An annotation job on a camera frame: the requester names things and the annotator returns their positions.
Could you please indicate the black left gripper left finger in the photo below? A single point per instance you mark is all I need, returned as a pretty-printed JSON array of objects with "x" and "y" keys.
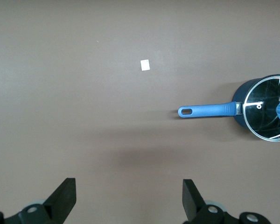
[{"x": 58, "y": 200}]

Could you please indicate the glass lid with blue knob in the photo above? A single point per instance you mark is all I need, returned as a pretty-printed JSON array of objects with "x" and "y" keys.
[{"x": 263, "y": 116}]

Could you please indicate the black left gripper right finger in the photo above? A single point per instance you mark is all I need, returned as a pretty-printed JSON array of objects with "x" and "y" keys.
[{"x": 193, "y": 203}]

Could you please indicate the brown table cover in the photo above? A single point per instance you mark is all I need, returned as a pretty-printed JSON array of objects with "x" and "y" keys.
[{"x": 84, "y": 116}]

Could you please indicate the small square table sticker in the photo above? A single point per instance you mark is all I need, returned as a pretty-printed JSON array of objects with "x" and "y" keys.
[{"x": 145, "y": 65}]

